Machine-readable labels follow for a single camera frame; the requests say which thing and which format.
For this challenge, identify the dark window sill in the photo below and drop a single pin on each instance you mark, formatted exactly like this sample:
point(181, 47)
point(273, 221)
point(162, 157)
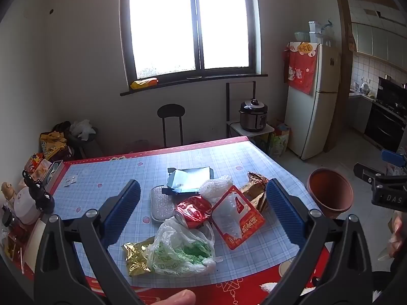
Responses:
point(190, 82)

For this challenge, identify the terracotta plastic bin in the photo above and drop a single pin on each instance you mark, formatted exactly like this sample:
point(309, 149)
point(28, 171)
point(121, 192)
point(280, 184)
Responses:
point(330, 193)

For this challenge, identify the red and white snack pouch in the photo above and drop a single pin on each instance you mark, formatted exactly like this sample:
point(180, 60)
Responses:
point(244, 225)

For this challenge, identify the crushed red can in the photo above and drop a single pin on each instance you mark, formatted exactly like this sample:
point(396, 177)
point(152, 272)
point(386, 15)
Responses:
point(192, 211)

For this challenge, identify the person's right hand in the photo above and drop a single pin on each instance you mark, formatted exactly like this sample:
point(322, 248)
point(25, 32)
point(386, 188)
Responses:
point(400, 232)

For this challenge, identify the red printed cloth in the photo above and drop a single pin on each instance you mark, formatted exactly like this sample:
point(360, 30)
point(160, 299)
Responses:
point(302, 66)

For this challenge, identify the white lidded pot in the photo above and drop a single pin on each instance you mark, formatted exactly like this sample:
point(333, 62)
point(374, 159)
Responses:
point(25, 205)

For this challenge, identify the black range hood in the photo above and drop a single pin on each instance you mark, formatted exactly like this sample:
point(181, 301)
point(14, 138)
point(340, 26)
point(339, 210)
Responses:
point(392, 87)

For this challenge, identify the yellow snack packet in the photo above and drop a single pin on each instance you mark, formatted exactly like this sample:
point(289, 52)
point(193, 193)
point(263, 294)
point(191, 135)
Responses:
point(144, 83)

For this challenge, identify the colourful shopping bags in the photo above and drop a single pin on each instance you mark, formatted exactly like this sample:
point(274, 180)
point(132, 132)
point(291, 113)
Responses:
point(279, 139)

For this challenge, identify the beige figurine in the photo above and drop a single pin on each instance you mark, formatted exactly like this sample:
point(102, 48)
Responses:
point(8, 190)

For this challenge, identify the clear storage box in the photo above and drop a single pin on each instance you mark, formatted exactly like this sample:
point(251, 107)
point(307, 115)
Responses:
point(314, 31)

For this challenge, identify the silver pressure cooker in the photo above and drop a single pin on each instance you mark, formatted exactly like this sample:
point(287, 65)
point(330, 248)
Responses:
point(252, 117)

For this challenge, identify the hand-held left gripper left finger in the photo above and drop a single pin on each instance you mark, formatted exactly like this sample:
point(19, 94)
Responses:
point(122, 209)

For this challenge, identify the brown paper bag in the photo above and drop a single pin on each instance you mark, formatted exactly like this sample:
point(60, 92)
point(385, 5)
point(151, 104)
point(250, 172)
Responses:
point(254, 193)

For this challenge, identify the dark framed window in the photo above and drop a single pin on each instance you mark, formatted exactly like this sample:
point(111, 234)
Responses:
point(159, 22)

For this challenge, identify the red snack packets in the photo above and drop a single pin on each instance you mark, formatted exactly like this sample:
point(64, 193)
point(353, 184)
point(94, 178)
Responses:
point(36, 165)

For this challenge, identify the yellow snack bags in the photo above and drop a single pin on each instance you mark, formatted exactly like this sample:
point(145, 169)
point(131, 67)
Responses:
point(54, 144)

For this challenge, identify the white and green plastic bag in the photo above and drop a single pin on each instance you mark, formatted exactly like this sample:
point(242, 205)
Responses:
point(178, 251)

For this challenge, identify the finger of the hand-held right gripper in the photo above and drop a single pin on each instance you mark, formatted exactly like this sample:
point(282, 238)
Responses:
point(365, 171)
point(394, 158)

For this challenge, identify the cream refrigerator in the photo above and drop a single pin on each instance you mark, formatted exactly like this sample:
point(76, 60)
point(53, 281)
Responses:
point(318, 117)

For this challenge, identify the gold foil wrapper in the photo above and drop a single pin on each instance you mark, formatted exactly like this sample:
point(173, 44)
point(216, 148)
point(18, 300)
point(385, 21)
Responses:
point(136, 257)

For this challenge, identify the person's left hand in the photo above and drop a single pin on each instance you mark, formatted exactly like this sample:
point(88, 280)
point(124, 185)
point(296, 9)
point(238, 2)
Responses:
point(176, 298)

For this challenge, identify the small white packet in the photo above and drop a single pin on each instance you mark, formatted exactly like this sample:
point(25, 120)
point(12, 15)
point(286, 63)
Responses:
point(74, 179)
point(67, 182)

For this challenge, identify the black waste bin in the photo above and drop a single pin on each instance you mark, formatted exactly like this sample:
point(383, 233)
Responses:
point(90, 147)

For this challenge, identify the brown door frame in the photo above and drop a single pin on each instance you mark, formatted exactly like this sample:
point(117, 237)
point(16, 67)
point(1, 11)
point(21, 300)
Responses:
point(345, 22)

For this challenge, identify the clear plastic container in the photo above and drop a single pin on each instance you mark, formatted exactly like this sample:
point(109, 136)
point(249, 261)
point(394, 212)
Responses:
point(216, 187)

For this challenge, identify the blue checked tablecloth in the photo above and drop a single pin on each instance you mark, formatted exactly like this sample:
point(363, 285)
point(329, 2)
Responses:
point(127, 171)

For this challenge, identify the grey kitchen counter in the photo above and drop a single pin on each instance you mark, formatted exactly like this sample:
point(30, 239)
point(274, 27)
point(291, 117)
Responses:
point(361, 111)

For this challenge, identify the black kitchen stove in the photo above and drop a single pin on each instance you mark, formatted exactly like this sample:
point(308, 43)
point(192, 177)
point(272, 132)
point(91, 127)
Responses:
point(381, 127)

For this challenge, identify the crumpled white plastic bag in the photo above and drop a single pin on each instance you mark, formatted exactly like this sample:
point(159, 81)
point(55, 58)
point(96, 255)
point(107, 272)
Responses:
point(82, 128)

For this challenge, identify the white side table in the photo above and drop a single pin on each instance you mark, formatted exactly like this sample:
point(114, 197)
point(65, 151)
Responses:
point(235, 130)

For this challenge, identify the pale kitchen wall cabinets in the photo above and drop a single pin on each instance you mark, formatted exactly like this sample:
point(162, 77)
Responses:
point(378, 41)

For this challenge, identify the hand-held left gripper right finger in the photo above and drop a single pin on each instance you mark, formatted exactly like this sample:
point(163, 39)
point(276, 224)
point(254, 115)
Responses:
point(284, 213)

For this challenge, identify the blue cardboard box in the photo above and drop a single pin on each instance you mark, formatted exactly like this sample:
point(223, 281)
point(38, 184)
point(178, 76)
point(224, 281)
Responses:
point(187, 181)

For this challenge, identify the black round stool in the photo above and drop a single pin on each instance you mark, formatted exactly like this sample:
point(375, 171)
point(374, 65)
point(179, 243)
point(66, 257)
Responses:
point(171, 111)

